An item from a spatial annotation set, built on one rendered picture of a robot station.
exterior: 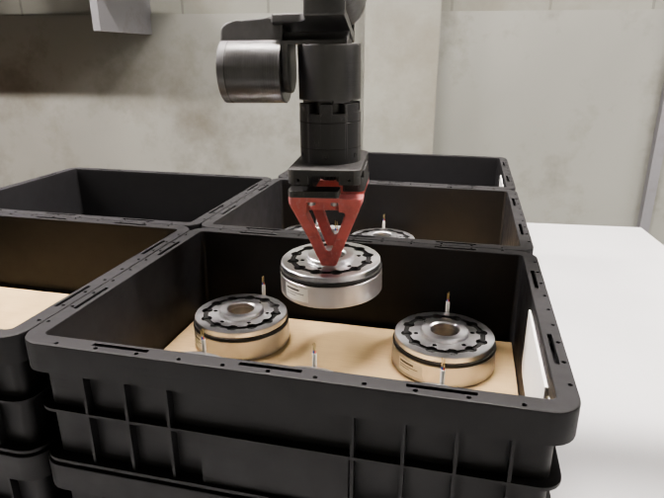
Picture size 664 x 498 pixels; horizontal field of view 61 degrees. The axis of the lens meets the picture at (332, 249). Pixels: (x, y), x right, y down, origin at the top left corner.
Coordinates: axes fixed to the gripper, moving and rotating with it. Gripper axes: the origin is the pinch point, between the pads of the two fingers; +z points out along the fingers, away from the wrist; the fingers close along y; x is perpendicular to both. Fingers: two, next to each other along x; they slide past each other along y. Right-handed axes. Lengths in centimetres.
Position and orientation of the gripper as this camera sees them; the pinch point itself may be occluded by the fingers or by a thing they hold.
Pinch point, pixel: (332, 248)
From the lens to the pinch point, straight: 56.7
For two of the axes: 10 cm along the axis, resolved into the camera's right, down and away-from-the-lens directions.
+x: 9.9, 0.3, -1.2
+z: 0.1, 9.4, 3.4
